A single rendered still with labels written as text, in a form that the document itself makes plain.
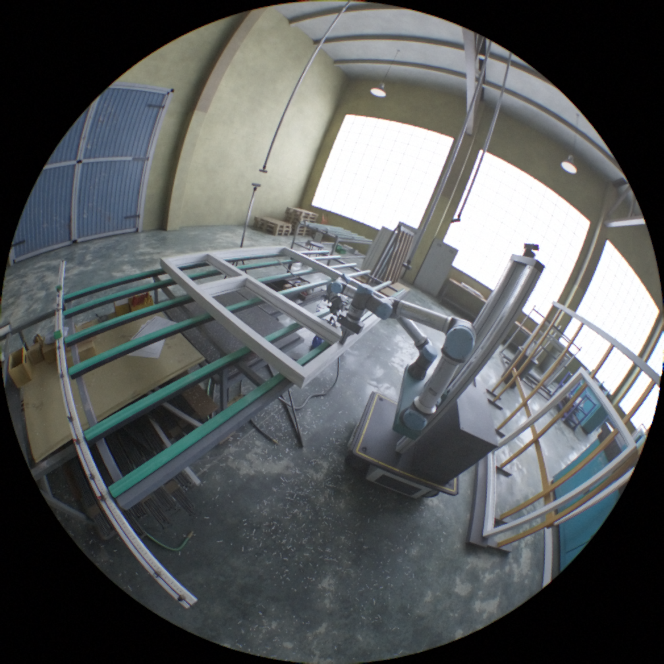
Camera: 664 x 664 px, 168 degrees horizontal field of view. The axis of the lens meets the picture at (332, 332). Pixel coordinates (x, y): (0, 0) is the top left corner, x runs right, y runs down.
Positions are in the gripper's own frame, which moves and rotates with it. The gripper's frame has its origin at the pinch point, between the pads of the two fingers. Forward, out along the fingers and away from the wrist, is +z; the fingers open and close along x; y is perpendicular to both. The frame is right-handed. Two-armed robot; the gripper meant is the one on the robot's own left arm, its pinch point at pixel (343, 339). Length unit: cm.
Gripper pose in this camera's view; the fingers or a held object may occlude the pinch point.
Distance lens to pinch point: 118.1
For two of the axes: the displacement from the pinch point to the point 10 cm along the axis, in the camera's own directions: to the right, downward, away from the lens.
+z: -3.2, 8.0, 5.0
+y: -4.8, 3.1, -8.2
